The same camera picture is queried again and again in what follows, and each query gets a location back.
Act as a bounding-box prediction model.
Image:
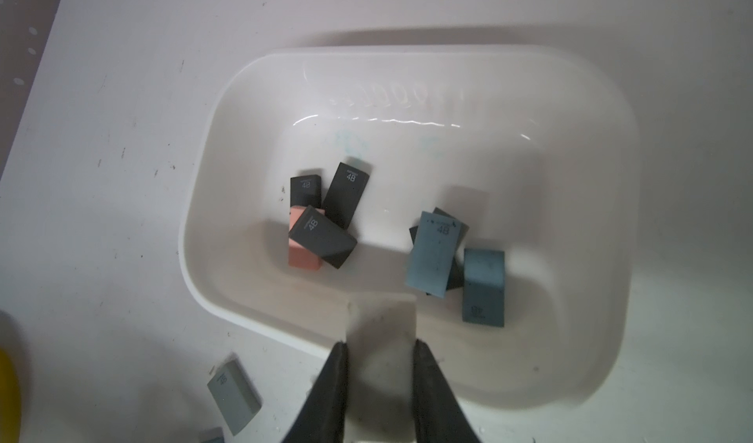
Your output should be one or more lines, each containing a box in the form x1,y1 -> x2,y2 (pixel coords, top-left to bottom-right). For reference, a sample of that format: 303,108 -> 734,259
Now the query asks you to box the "white eraser bottom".
344,293 -> 417,442

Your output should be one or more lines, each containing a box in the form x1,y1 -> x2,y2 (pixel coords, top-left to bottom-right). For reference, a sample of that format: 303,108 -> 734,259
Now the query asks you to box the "grey eraser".
207,360 -> 262,436

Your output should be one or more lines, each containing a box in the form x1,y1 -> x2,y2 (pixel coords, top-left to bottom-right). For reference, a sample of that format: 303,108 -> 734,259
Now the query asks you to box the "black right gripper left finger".
282,341 -> 348,443

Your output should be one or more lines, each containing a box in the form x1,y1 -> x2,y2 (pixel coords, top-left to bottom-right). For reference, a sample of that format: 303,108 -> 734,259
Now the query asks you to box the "white storage box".
178,46 -> 640,411

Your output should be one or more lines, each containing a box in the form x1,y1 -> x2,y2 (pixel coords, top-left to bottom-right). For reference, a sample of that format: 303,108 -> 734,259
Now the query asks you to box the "pink eraser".
288,206 -> 323,272

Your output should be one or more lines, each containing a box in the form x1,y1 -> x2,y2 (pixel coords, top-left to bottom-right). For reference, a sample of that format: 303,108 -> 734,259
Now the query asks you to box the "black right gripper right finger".
412,339 -> 480,443

